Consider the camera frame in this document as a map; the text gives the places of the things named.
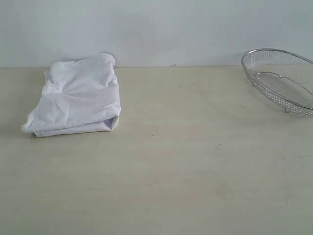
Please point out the metal wire mesh basket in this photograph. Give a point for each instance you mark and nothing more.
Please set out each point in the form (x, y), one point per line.
(283, 77)

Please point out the white t-shirt red print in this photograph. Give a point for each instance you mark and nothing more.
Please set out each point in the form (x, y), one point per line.
(78, 97)

